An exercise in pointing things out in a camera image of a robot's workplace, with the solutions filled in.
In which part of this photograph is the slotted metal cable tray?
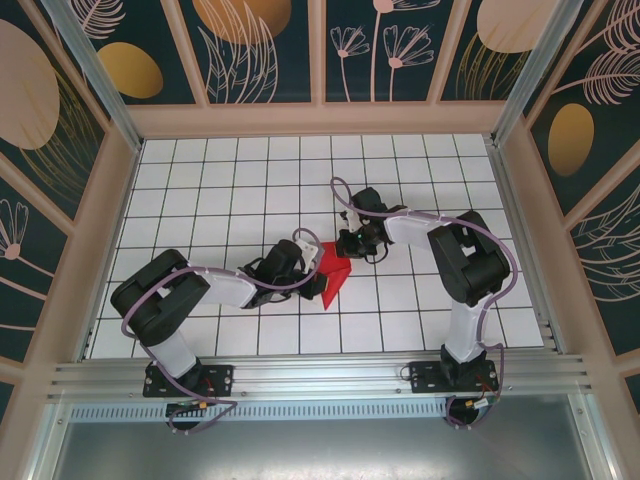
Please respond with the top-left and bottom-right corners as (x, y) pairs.
(69, 403), (454, 422)

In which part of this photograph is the red cloth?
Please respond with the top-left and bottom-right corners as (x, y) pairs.
(312, 241), (354, 311)

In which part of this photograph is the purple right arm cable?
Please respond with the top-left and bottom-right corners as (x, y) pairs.
(329, 175), (516, 431)

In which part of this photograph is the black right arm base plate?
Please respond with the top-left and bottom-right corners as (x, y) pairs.
(408, 359), (499, 394)

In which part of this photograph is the aluminium frame post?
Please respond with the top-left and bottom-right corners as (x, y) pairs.
(39, 0), (146, 154)
(489, 0), (586, 149)

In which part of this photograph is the aluminium rail beam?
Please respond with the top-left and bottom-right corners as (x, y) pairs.
(46, 353), (599, 401)

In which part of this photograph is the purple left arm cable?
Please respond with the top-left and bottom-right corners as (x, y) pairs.
(122, 227), (316, 436)

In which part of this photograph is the aluminium side rail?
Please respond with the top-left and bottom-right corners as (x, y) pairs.
(485, 134), (569, 359)

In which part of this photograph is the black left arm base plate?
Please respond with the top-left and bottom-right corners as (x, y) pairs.
(143, 363), (235, 399)

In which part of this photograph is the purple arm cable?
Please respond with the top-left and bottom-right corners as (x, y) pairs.
(122, 227), (316, 436)
(329, 175), (516, 431)

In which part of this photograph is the grey metal sheet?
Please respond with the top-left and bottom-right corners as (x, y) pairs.
(29, 393), (616, 480)

